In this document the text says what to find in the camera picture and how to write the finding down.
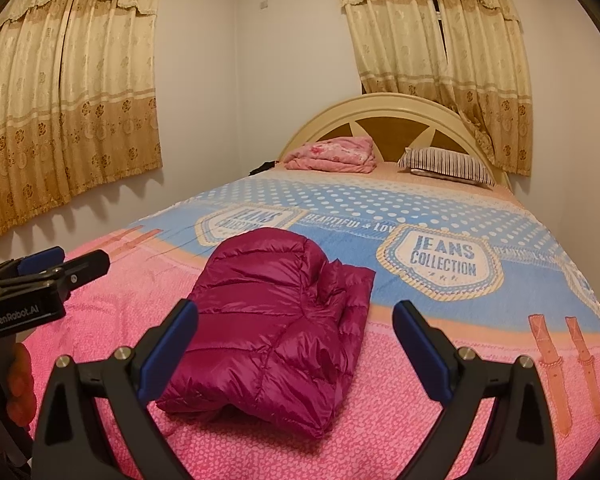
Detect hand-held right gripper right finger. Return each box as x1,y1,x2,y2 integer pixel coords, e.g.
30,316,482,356
392,300,561,480

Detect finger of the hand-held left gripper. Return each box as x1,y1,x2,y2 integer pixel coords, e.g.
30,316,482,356
0,246,66,287
5,249,110,302

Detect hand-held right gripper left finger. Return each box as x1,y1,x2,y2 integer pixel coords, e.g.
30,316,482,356
30,299,200,480

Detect magenta puffer jacket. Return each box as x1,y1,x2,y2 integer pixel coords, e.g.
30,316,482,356
155,226,377,441

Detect person's left hand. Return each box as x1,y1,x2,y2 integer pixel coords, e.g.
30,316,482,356
5,342,37,428

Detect bed with pink blue bedspread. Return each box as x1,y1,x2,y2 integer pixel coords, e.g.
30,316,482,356
17,177,600,480

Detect beige floral curtain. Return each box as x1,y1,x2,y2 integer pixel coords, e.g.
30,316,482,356
425,0,535,177
0,0,163,246
335,0,448,98

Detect pink bed sheet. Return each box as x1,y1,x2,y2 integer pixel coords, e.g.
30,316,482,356
245,162,526,206

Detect striped pillow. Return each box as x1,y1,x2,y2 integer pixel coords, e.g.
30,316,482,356
397,147,497,188

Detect folded pink floral quilt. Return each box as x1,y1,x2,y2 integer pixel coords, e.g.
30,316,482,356
284,136,378,173

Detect cream wooden bed headboard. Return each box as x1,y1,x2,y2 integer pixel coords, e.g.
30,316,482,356
277,92,513,191

